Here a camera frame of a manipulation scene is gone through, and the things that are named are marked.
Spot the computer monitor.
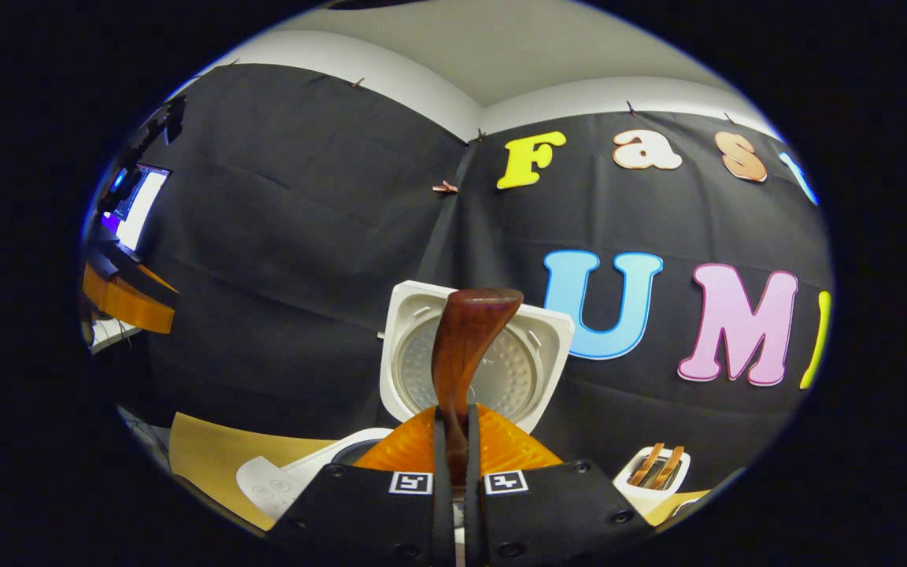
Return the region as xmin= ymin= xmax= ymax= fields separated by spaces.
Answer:
xmin=103 ymin=163 xmax=173 ymax=254

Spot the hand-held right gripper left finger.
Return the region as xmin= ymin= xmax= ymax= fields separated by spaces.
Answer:
xmin=265 ymin=406 xmax=454 ymax=567

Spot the white rice cooker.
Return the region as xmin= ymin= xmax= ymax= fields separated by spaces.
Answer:
xmin=235 ymin=281 xmax=576 ymax=521

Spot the black backdrop cloth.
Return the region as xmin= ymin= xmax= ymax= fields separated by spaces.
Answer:
xmin=80 ymin=63 xmax=836 ymax=489

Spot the bread slice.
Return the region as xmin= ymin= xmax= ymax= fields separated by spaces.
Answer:
xmin=628 ymin=443 xmax=665 ymax=487
xmin=652 ymin=446 xmax=687 ymax=490

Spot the brown wooden spoon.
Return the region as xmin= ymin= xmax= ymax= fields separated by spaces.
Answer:
xmin=431 ymin=288 xmax=524 ymax=498

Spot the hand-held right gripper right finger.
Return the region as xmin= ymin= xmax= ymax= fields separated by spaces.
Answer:
xmin=465 ymin=403 xmax=655 ymax=567

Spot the white toaster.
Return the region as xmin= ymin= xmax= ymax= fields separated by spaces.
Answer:
xmin=613 ymin=443 xmax=692 ymax=517

